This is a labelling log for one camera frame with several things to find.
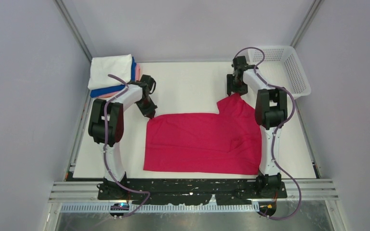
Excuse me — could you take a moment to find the white plastic basket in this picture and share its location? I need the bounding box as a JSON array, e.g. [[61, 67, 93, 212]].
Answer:
[[247, 45, 311, 99]]

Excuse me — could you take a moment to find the aluminium frame rail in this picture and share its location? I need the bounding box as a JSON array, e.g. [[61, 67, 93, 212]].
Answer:
[[49, 179, 338, 214]]

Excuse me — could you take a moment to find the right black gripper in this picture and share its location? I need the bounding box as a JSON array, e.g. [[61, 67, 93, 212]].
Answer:
[[227, 74, 248, 97]]

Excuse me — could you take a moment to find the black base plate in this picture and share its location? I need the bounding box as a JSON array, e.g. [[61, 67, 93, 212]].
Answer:
[[97, 179, 287, 205]]

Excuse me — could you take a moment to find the blue folded t-shirt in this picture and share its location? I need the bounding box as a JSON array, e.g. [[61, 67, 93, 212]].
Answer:
[[90, 57, 137, 98]]

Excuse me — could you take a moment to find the pink folded t-shirt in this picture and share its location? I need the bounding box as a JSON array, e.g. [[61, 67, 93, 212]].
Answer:
[[98, 64, 141, 98]]

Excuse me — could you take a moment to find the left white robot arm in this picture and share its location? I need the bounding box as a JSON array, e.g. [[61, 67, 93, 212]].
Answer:
[[88, 74, 157, 199]]

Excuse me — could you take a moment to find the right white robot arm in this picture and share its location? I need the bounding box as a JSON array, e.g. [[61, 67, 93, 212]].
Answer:
[[226, 56, 288, 198]]

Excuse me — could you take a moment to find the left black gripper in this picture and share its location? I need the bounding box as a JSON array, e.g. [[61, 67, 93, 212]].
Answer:
[[135, 98, 158, 120]]

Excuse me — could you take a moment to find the white folded t-shirt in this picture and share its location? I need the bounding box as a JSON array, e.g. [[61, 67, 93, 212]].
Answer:
[[88, 54, 133, 90]]

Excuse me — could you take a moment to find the magenta t-shirt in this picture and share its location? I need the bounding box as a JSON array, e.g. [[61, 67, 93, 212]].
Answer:
[[144, 94, 262, 175]]

